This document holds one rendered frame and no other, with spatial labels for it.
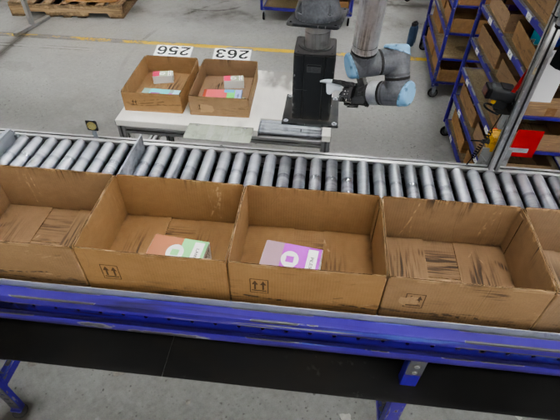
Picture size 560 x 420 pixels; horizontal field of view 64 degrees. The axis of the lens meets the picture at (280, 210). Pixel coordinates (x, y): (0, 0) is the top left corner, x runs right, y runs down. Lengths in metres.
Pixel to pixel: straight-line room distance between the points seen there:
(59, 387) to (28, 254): 1.05
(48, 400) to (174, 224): 1.10
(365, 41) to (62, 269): 1.15
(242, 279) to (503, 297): 0.64
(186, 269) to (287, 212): 0.37
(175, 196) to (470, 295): 0.86
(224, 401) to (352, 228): 1.02
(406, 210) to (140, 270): 0.76
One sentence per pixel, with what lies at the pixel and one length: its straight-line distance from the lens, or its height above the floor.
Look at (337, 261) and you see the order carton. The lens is 1.32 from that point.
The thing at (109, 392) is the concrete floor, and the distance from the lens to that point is 2.19.
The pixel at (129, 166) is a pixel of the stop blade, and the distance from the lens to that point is 1.90.
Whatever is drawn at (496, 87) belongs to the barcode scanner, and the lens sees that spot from 1.89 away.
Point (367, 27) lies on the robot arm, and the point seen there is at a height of 1.33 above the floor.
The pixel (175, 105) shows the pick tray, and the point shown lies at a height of 0.79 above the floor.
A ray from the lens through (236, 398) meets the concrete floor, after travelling 2.07.
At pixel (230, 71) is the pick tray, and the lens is 2.47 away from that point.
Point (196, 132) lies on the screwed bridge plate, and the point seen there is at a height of 0.75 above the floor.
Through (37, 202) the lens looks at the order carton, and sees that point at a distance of 1.64.
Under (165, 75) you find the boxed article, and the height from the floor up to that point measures 0.80.
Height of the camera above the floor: 1.90
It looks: 44 degrees down
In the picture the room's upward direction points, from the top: 1 degrees clockwise
